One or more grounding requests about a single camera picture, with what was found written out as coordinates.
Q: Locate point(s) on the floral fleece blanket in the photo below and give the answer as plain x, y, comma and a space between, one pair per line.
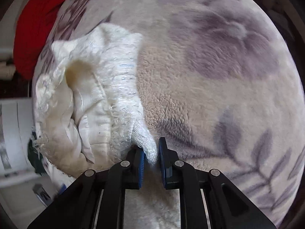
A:
216, 79

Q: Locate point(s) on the red garment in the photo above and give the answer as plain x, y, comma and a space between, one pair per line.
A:
32, 30

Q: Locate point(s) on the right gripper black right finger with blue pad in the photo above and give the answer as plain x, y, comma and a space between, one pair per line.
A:
207, 199

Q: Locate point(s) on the white cabinet with patterned strip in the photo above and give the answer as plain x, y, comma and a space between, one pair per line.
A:
16, 130

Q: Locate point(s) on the dark clutter on floor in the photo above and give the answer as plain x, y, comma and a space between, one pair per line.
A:
43, 196

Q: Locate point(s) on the white fluffy garment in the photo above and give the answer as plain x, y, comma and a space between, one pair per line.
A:
88, 112

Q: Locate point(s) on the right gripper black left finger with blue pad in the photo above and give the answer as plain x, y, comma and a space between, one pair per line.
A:
95, 199

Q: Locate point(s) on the dark green striped garment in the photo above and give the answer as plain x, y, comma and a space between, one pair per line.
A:
35, 158

